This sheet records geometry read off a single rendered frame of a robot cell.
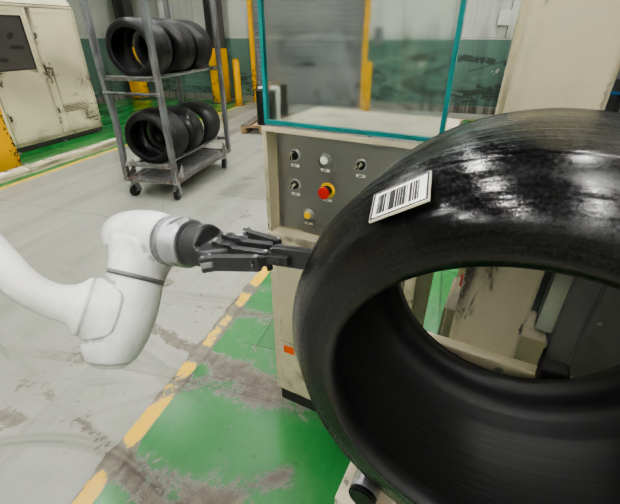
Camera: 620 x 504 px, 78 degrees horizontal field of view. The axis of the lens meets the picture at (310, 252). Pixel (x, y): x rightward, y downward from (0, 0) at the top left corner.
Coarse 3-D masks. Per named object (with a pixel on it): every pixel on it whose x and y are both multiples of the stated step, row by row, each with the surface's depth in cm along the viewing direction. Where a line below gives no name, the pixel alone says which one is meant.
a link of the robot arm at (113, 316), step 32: (0, 256) 59; (0, 288) 59; (32, 288) 60; (64, 288) 63; (96, 288) 64; (128, 288) 65; (160, 288) 70; (64, 320) 63; (96, 320) 63; (128, 320) 65; (96, 352) 63; (128, 352) 66
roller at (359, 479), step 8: (360, 472) 60; (352, 480) 60; (360, 480) 59; (368, 480) 59; (352, 488) 59; (360, 488) 58; (368, 488) 58; (376, 488) 58; (352, 496) 59; (360, 496) 58; (368, 496) 57; (376, 496) 58
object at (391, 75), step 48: (288, 0) 101; (336, 0) 96; (384, 0) 91; (432, 0) 87; (288, 48) 107; (336, 48) 101; (384, 48) 96; (432, 48) 91; (288, 96) 114; (336, 96) 107; (384, 96) 101; (432, 96) 95
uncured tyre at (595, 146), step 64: (512, 128) 37; (576, 128) 33; (448, 192) 33; (512, 192) 30; (576, 192) 28; (320, 256) 43; (384, 256) 36; (448, 256) 33; (512, 256) 30; (576, 256) 28; (320, 320) 44; (384, 320) 73; (320, 384) 49; (384, 384) 69; (448, 384) 73; (512, 384) 68; (576, 384) 62; (384, 448) 61; (448, 448) 64; (512, 448) 64; (576, 448) 60
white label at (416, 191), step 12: (408, 180) 35; (420, 180) 34; (384, 192) 37; (396, 192) 35; (408, 192) 34; (420, 192) 33; (372, 204) 37; (384, 204) 35; (396, 204) 34; (408, 204) 33; (420, 204) 32; (372, 216) 35; (384, 216) 34
